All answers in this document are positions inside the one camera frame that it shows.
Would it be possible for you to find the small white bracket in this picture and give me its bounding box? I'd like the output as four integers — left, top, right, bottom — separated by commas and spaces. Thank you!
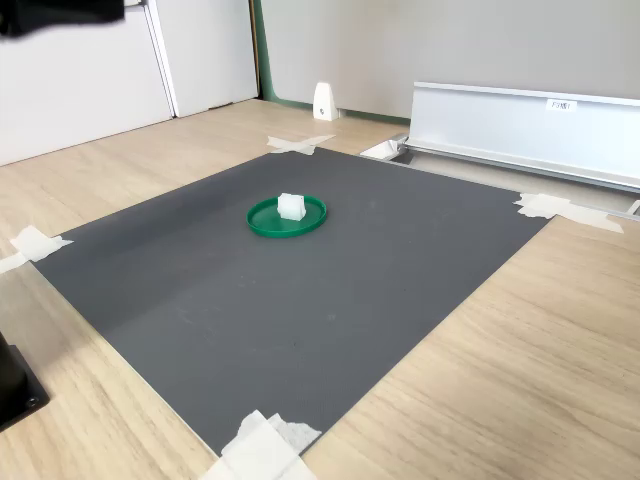
312, 81, 340, 122

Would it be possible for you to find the silver cable duct socket box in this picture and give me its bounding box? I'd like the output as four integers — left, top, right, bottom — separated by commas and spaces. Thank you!
358, 132, 640, 222

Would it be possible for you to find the aluminium cable duct lid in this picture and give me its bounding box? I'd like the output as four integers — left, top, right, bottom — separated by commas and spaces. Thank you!
406, 81, 640, 192

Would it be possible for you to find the white tape cross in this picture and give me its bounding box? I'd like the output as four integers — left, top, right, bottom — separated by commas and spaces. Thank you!
266, 133, 338, 156
198, 409, 324, 480
513, 191, 626, 235
0, 224, 76, 276

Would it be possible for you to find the round green lid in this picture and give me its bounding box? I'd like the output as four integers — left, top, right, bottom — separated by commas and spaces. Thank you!
245, 194, 330, 240

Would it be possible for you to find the small white plastic terminal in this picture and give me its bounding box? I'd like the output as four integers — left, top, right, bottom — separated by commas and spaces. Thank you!
276, 192, 307, 223

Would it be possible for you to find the dark grey mat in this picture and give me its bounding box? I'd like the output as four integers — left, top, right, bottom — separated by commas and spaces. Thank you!
30, 145, 559, 459

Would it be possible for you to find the green partition trim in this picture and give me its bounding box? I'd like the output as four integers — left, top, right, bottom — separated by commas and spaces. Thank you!
250, 0, 414, 121

